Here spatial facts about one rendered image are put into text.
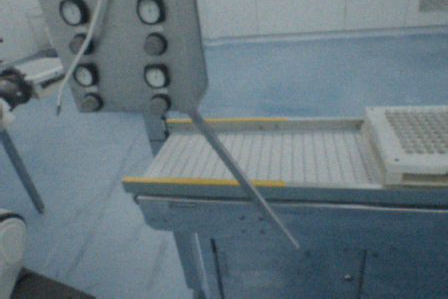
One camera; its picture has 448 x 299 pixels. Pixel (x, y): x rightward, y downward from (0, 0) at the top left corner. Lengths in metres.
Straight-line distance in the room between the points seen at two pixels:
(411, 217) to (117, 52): 0.58
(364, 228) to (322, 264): 0.19
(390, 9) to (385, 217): 5.04
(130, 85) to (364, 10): 5.15
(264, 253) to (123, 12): 0.62
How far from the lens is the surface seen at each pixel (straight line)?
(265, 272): 0.88
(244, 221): 0.69
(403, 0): 5.60
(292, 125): 0.85
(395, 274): 0.88
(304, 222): 0.67
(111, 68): 0.54
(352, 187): 0.62
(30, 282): 1.67
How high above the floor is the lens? 1.28
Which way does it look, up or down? 28 degrees down
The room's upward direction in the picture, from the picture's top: 7 degrees counter-clockwise
